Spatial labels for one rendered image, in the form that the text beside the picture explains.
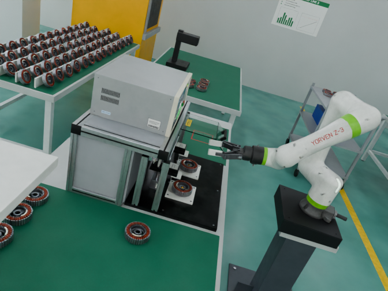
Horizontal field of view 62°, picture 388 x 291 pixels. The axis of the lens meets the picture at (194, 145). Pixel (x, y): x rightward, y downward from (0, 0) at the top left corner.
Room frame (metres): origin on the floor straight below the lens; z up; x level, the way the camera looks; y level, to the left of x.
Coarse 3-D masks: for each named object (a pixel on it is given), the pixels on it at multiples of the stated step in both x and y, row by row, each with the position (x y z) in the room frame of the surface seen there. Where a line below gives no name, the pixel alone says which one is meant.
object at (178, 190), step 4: (176, 180) 1.47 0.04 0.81; (180, 180) 1.48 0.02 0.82; (176, 184) 1.43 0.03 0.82; (180, 184) 1.47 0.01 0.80; (184, 184) 1.47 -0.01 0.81; (188, 184) 1.47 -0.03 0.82; (172, 188) 1.41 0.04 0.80; (176, 188) 1.40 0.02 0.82; (180, 188) 1.42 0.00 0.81; (184, 188) 1.43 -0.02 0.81; (188, 188) 1.43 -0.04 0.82; (192, 188) 1.44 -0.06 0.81; (176, 192) 1.39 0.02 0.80; (180, 192) 1.38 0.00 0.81; (184, 192) 1.39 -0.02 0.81; (188, 192) 1.40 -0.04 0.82; (184, 196) 1.39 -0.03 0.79
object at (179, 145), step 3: (177, 144) 1.67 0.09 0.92; (180, 144) 1.69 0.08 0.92; (183, 144) 1.70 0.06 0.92; (186, 144) 1.71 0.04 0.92; (177, 147) 1.65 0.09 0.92; (180, 147) 1.65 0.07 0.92; (183, 147) 1.66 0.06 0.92; (174, 150) 1.65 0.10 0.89; (177, 150) 1.65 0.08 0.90; (180, 150) 1.65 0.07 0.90; (183, 150) 1.65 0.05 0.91; (177, 153) 1.65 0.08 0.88; (180, 153) 1.65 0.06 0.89; (183, 153) 1.65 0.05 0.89; (186, 153) 1.68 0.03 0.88; (186, 156) 1.65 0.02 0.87
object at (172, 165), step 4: (156, 164) 1.44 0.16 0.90; (172, 164) 1.45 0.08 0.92; (176, 164) 1.46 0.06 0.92; (152, 168) 1.40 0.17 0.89; (156, 168) 1.41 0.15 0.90; (160, 168) 1.42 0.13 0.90; (172, 168) 1.41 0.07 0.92; (176, 168) 1.42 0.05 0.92; (160, 172) 1.40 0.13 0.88; (168, 172) 1.40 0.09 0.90; (172, 172) 1.41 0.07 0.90; (176, 172) 1.41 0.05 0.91; (180, 172) 1.46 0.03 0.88; (156, 176) 1.41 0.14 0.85; (172, 176) 1.41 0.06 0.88; (176, 176) 1.40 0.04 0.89; (180, 176) 1.42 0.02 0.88
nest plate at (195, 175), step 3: (180, 159) 1.75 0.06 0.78; (177, 162) 1.71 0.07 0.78; (198, 165) 1.75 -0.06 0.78; (198, 168) 1.72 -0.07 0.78; (183, 171) 1.63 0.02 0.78; (198, 171) 1.68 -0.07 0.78; (183, 174) 1.61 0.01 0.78; (186, 174) 1.61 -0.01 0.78; (189, 174) 1.62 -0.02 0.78; (192, 174) 1.63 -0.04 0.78; (195, 174) 1.64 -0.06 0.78; (198, 174) 1.65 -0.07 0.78; (189, 177) 1.61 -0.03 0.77; (192, 177) 1.61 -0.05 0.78; (195, 177) 1.61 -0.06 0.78; (198, 177) 1.62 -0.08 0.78
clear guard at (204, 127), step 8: (184, 120) 1.71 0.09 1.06; (192, 120) 1.75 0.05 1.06; (200, 120) 1.78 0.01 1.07; (208, 120) 1.82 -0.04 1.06; (184, 128) 1.61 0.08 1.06; (192, 128) 1.64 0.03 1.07; (200, 128) 1.67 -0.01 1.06; (208, 128) 1.70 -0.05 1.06; (216, 128) 1.73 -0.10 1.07; (208, 136) 1.60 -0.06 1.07; (216, 136) 1.63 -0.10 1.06
